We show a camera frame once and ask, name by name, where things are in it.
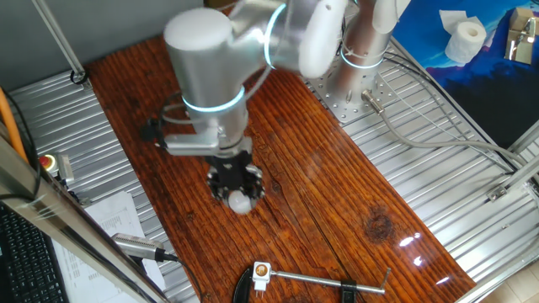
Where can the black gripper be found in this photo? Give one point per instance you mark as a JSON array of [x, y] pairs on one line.
[[229, 172]]

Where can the white light bulb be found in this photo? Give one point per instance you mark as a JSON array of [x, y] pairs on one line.
[[241, 203]]

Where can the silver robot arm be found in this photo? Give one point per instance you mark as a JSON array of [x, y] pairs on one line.
[[210, 76]]

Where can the brown wooden board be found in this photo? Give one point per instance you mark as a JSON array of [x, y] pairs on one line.
[[316, 202]]

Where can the white lamp socket adapter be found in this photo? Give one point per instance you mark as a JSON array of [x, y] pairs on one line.
[[261, 273]]

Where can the printed paper sheets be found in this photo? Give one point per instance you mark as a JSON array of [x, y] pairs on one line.
[[113, 214]]

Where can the red emergency stop button box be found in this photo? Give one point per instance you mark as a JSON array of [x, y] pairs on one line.
[[49, 162]]

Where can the black keyboard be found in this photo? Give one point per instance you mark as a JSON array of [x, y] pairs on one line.
[[25, 261]]

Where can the orange pole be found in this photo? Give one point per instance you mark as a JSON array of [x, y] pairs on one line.
[[9, 126]]

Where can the blue mountain picture backdrop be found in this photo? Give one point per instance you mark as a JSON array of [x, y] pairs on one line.
[[484, 105]]

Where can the white toilet paper roll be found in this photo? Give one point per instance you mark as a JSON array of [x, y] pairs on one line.
[[465, 42]]

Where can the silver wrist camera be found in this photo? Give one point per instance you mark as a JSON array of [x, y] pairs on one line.
[[189, 145]]

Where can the ribbed silver exterior camera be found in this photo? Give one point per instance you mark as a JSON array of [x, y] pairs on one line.
[[135, 246]]

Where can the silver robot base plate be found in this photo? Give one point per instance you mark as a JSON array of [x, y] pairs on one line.
[[320, 97]]

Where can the wide shiny metal frame bar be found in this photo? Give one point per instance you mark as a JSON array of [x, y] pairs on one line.
[[63, 223]]

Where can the thin aluminium frame strut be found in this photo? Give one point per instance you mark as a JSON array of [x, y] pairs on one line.
[[59, 40]]

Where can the aluminium frame profile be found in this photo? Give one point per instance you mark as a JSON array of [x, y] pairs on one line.
[[526, 139], [518, 179]]

